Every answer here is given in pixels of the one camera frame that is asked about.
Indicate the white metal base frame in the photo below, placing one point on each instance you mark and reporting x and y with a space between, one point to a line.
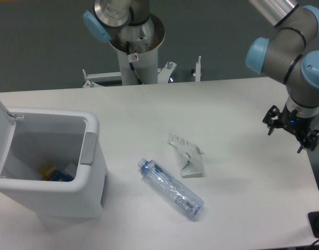
163 76

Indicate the white paper carton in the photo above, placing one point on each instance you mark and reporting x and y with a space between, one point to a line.
192 155

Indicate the white trash can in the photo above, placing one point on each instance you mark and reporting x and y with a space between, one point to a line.
31 139

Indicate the yellow blue trash in bin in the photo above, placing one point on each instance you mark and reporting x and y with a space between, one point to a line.
51 173

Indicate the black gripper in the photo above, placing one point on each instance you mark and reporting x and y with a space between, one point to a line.
296 120

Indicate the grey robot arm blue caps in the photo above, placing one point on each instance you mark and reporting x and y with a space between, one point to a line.
282 58

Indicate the clear blue plastic bottle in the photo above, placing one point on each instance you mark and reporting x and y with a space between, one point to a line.
186 201

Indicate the black device at table edge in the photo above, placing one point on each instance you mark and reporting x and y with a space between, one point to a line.
314 222

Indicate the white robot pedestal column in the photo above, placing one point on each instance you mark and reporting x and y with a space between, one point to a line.
137 49

